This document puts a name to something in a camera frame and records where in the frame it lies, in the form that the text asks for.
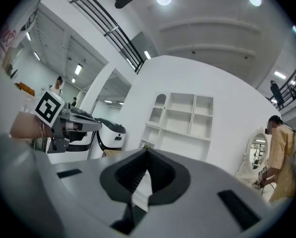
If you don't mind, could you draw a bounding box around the orange object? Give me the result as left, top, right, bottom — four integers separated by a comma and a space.
14, 82, 36, 97

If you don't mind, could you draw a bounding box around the white ornate oval mirror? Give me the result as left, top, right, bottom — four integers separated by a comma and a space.
236, 127, 271, 184

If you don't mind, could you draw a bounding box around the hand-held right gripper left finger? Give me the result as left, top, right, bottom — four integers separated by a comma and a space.
100, 149, 149, 203

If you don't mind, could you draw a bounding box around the person's left forearm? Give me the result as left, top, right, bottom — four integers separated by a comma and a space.
9, 110, 53, 140

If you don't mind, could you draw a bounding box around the black balcony railing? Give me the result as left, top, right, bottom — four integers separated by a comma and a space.
266, 58, 296, 112
48, 0, 146, 74

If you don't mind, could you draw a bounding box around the white shelf cabinet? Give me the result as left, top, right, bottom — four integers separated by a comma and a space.
139, 92, 214, 161

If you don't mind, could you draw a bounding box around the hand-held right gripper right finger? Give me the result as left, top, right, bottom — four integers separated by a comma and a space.
147, 149, 191, 206

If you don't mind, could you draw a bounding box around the thin wrist bracelet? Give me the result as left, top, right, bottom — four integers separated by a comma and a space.
38, 121, 47, 139

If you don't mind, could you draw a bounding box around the white shirt with pink print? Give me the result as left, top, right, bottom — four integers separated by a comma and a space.
0, 0, 43, 60

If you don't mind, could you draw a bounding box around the brown cardboard box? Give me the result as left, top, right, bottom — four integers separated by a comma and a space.
102, 149, 121, 158

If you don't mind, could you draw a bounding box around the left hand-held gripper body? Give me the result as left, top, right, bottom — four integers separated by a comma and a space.
34, 91, 103, 154

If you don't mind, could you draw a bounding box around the white and black appliance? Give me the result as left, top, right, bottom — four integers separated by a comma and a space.
95, 118, 127, 151
63, 129, 95, 153

